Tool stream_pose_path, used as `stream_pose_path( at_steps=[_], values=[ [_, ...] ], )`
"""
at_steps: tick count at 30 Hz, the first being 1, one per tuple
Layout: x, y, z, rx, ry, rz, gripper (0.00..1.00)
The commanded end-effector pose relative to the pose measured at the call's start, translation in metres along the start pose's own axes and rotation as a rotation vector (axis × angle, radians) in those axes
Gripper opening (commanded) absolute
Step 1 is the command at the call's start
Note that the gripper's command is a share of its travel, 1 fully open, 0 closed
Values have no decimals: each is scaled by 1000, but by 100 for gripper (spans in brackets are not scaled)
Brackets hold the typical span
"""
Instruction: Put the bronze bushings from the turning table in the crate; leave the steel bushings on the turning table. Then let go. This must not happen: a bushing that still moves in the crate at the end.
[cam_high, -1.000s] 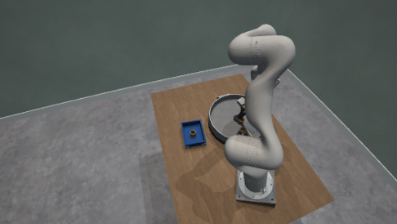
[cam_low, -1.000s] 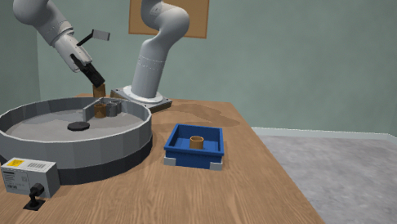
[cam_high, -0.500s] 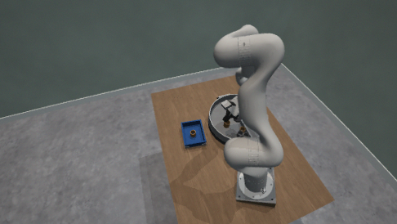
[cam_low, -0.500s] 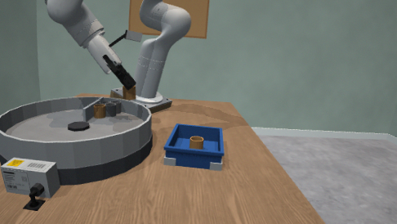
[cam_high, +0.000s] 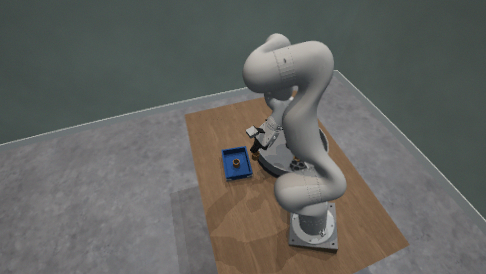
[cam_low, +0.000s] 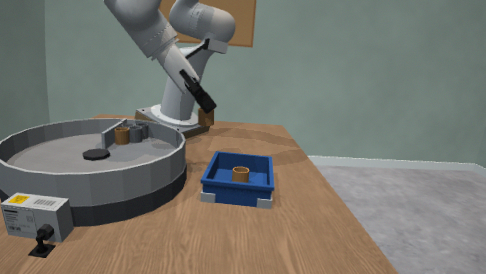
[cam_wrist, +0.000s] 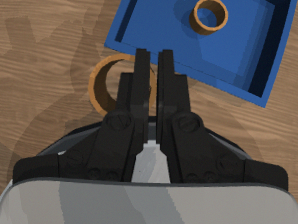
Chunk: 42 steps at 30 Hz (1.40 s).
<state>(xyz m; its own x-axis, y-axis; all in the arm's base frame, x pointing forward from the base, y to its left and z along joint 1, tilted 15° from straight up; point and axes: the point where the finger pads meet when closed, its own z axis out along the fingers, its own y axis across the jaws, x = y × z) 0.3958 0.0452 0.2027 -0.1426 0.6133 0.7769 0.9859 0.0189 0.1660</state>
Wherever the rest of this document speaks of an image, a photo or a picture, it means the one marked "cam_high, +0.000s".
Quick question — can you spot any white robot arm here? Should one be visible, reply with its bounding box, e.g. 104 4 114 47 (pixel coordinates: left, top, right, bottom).
242 33 347 244

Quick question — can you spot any blue shallow tray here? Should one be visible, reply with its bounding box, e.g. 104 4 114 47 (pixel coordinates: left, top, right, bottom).
221 146 253 182

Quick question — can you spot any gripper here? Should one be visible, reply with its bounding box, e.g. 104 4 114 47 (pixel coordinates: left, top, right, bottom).
250 121 279 153

